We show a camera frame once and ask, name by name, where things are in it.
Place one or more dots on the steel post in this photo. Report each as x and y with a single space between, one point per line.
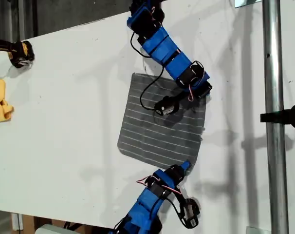
275 73

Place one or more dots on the grey striped towel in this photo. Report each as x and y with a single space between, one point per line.
137 136

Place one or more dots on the white table leg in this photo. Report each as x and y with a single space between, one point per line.
17 221

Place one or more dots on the black camera stalk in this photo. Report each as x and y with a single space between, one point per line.
181 97
180 193

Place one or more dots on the brown cardboard box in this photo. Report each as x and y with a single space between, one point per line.
28 224

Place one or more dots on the black clamp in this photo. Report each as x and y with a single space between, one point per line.
283 116

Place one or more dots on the white foam box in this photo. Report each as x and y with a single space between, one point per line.
50 230

